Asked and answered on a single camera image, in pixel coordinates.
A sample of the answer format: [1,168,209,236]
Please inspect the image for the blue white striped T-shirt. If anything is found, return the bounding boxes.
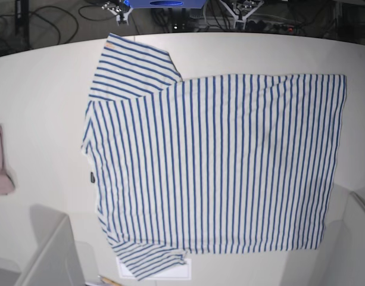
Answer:
[81,34,347,281]

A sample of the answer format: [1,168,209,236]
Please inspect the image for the white rectangular tray slot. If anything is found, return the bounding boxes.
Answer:
[116,257,192,281]

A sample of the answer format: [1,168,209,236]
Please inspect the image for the black power strip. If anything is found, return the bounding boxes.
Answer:
[235,20,305,35]

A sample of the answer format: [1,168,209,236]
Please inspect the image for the blue box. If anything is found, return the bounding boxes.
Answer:
[129,0,206,9]

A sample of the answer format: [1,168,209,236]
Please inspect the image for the grey bin left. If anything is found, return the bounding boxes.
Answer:
[0,201,99,285]

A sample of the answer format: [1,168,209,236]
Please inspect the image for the grey bin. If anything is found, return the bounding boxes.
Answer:
[279,189,365,285]
[0,201,99,285]

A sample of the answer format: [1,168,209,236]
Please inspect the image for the grey bin right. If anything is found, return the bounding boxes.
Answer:
[279,189,365,285]

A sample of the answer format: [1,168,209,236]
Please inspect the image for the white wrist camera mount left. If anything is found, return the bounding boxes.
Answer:
[220,0,264,30]

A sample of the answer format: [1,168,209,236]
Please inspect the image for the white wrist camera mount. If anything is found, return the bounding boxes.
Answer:
[220,0,264,30]
[101,0,133,26]

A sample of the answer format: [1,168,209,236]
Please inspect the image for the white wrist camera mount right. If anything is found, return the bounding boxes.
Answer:
[101,0,133,26]

